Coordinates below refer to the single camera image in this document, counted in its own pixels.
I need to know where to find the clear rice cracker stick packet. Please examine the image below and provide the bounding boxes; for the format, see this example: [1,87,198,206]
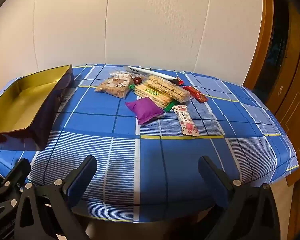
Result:
[143,74,191,103]

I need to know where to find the clear packet with white label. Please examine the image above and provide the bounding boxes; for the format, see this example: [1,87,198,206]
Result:
[109,71,134,80]

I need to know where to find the brown granola snack packet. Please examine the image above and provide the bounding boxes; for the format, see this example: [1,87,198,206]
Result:
[94,77,131,99]

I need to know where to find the blue plaid tablecloth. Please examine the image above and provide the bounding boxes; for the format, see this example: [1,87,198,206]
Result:
[0,64,299,223]

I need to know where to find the wooden door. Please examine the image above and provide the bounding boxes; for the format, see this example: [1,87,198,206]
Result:
[272,5,300,240]

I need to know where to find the long white and brown sachet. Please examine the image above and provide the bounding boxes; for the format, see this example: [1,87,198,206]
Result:
[124,66,178,85]

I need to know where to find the red snack bar packet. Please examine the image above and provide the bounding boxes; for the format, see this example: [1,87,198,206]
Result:
[182,85,208,103]

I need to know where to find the wafer packet with green ends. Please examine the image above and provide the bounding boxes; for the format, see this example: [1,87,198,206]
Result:
[129,83,175,112]

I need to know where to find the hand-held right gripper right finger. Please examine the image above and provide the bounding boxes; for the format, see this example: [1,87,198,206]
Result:
[198,155,282,240]

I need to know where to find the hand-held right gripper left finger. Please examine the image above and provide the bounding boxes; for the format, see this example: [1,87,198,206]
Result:
[14,155,98,240]

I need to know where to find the purple snack packet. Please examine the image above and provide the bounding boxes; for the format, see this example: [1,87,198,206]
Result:
[125,98,165,125]

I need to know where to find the dark box with gold interior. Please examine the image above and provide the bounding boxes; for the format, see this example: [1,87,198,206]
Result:
[0,64,73,150]

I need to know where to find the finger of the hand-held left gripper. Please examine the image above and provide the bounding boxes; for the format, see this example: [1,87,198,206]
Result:
[0,158,32,240]

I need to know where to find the wooden door frame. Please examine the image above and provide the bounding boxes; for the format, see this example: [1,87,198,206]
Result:
[242,0,275,90]

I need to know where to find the white pink floral snack packet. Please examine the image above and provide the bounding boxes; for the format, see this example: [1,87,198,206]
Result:
[172,104,200,137]

